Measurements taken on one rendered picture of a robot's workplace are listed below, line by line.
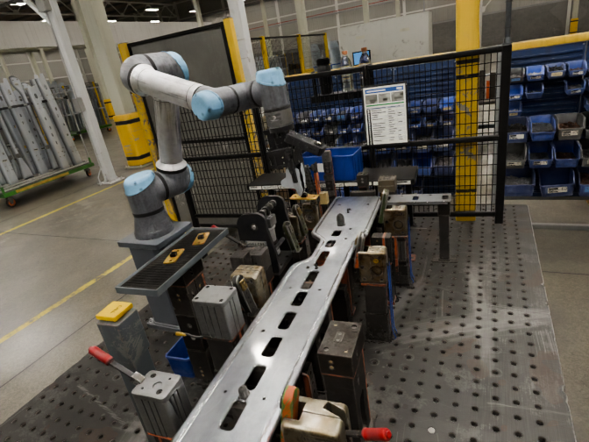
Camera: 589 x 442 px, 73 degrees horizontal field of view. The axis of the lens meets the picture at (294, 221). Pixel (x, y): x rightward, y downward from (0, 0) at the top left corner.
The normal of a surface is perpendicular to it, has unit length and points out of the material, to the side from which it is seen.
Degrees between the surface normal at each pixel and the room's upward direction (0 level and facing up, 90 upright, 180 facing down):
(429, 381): 0
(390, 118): 90
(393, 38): 90
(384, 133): 90
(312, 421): 0
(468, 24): 87
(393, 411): 0
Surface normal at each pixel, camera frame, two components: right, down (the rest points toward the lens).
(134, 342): 0.93, 0.00
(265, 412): -0.15, -0.91
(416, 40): -0.40, 0.41
